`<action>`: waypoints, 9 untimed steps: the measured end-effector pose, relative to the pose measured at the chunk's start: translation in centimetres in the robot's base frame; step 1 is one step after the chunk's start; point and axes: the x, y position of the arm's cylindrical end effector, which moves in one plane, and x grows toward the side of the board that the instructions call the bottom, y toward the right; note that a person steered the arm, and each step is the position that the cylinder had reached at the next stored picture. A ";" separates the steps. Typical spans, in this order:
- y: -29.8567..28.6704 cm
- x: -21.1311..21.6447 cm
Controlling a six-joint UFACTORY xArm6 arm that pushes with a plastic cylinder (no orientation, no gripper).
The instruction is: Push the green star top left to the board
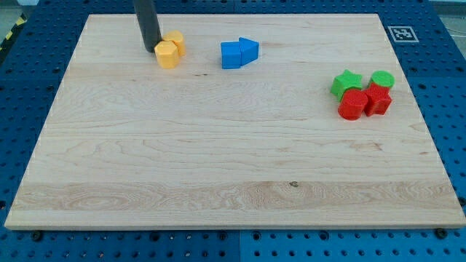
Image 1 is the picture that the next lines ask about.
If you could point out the wooden board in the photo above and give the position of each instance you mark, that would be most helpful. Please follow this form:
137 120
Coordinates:
128 145

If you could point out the green star block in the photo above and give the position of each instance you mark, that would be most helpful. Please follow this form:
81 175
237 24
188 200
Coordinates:
345 81

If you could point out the red star block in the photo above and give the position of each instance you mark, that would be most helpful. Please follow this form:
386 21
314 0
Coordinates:
379 99

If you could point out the black board stop bolt left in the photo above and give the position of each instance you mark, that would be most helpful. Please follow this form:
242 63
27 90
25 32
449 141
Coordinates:
36 236

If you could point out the black board stop bolt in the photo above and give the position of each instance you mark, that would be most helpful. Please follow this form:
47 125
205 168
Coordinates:
441 233
36 236

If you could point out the black board stop bolt right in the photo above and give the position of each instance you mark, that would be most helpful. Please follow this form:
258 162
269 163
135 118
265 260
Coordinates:
441 233

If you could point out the blue cube block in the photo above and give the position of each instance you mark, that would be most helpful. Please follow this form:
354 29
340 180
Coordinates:
230 55

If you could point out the blue triangle block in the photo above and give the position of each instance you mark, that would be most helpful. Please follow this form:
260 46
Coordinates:
249 50

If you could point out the yellow hexagon block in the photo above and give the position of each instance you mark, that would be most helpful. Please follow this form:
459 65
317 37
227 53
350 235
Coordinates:
167 54

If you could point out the yellow rounded block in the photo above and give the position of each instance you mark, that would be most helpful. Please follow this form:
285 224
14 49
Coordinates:
178 39

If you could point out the red cylinder block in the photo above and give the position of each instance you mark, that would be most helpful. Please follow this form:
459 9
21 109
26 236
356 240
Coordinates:
352 104

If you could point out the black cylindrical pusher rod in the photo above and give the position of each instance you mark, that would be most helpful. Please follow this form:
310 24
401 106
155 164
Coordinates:
146 14

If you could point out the green cylinder block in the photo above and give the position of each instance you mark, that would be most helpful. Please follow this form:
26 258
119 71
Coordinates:
383 79

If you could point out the white fiducial marker tag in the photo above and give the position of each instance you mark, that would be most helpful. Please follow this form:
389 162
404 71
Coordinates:
402 34

